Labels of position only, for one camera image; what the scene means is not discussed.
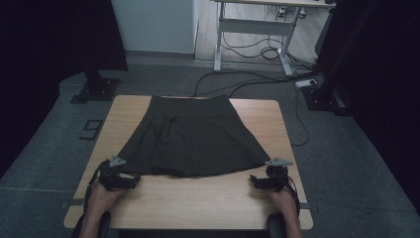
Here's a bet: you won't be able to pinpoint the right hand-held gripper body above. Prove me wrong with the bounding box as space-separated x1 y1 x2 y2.
262 158 294 192

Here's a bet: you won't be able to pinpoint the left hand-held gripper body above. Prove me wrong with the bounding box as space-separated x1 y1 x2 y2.
98 155 133 192

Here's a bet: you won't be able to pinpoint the dark pleated skirt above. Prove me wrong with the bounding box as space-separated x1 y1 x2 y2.
117 94 271 179

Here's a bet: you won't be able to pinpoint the person's left hand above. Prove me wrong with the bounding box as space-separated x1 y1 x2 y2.
87 180 131 216

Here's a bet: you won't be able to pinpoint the person's right hand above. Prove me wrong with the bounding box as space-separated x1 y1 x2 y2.
266 187 299 216

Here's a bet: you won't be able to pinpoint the grey tape strip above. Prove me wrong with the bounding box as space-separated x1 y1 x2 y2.
59 197 85 211

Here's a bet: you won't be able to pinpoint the white power strip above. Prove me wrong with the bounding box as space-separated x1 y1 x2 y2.
294 78 318 89

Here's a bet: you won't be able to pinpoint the black curtain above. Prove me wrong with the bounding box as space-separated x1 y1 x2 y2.
314 0 420 217
0 0 130 179

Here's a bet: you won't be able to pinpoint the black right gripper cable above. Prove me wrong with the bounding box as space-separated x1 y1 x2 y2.
280 174 302 218

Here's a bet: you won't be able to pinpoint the thin black floor cable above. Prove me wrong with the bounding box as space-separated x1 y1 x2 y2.
290 86 311 147

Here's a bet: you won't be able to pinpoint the black stand with base plate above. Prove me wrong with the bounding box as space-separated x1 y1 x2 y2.
68 62 122 105
301 19 352 117

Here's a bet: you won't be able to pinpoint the long black floor cable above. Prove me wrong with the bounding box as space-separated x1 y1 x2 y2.
193 70 320 99

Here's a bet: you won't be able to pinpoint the coiled black cables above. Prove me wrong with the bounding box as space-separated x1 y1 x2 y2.
220 31 316 71

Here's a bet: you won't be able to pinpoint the white desk frame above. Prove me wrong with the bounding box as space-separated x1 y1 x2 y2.
211 0 337 77

